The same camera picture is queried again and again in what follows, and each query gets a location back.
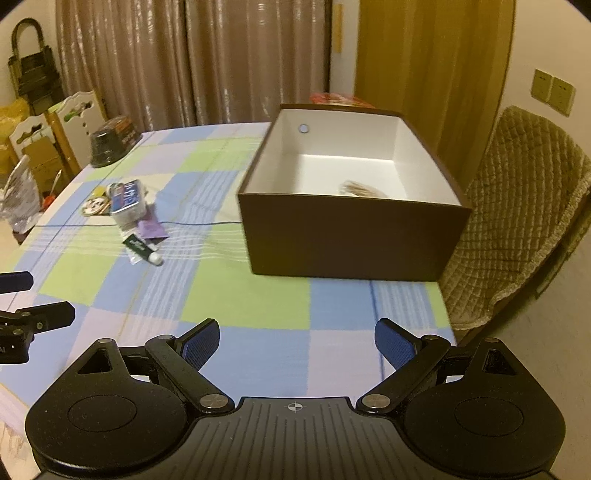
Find beige curtain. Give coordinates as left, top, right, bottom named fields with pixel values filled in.
left=56, top=0, right=332, bottom=131

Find black instant noodle bowl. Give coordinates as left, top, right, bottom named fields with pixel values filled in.
left=90, top=116, right=141, bottom=168

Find yellow plastic bag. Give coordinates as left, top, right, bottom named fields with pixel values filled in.
left=0, top=98, right=30, bottom=155

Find crumpled silver plastic bag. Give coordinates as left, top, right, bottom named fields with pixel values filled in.
left=1, top=155, right=42, bottom=234

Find quilted olive chair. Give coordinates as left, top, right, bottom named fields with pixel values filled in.
left=439, top=106, right=590, bottom=330

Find purple cream tube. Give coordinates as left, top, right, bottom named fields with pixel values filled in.
left=137, top=219, right=168, bottom=240

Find red instant noodle bowl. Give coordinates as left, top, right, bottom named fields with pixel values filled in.
left=310, top=92, right=374, bottom=109

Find checkered tablecloth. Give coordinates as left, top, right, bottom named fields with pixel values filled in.
left=1, top=123, right=453, bottom=425

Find cotton swab bag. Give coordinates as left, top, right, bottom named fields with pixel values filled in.
left=339, top=180, right=388, bottom=198

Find double wall socket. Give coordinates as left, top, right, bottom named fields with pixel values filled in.
left=530, top=69, right=576, bottom=117

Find blue label plastic box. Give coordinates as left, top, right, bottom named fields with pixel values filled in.
left=108, top=179, right=147, bottom=227

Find brown cardboard storage box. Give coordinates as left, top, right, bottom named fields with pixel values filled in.
left=238, top=104, right=472, bottom=282

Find black folding cart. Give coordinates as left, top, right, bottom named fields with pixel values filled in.
left=8, top=18, right=65, bottom=116

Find dark green small tube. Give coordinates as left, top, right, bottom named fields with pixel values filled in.
left=123, top=234, right=163, bottom=266

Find brown paper bag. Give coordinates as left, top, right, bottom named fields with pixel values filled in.
left=23, top=137, right=67, bottom=194

